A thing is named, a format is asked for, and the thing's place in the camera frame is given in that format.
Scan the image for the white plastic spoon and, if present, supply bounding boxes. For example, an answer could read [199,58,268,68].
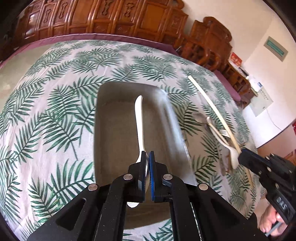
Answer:
[206,116,239,169]

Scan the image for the light bamboo chopstick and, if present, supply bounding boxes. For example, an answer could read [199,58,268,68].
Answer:
[188,75,254,188]

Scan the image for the person's right hand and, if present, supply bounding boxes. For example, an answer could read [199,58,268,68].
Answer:
[259,204,287,237]

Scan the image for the metal fork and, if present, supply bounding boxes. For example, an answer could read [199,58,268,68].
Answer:
[219,129,230,138]

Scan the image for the grey metal tray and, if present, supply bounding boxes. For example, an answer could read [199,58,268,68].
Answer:
[93,81,198,229]

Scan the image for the red box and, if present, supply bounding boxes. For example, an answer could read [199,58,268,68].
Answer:
[230,52,242,67]

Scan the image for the palm leaf tablecloth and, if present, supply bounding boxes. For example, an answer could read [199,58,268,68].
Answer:
[1,40,265,240]

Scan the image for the carved wooden armchair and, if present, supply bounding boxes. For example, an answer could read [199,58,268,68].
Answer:
[177,16,232,71]

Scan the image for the carved wooden bench back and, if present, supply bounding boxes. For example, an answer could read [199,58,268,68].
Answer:
[13,0,188,47]

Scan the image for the green wall sign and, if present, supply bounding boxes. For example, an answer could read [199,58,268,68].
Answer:
[264,36,288,62]

